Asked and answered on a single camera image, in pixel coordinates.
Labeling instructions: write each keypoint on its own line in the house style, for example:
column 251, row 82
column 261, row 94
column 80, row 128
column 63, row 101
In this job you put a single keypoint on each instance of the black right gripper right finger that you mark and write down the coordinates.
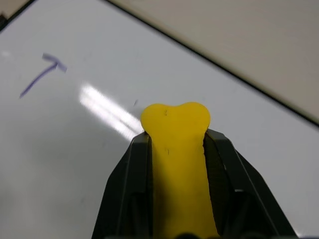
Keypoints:
column 239, row 184

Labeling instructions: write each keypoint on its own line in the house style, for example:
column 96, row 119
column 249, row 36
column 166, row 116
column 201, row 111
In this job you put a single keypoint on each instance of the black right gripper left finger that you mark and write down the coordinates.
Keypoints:
column 125, row 189

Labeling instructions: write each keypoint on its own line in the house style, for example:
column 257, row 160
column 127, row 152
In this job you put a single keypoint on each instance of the yellow bone-shaped toy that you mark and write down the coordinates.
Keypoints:
column 180, row 154

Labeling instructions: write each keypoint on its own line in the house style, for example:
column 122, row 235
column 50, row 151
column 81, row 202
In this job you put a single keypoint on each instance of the black-framed whiteboard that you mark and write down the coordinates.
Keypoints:
column 74, row 139

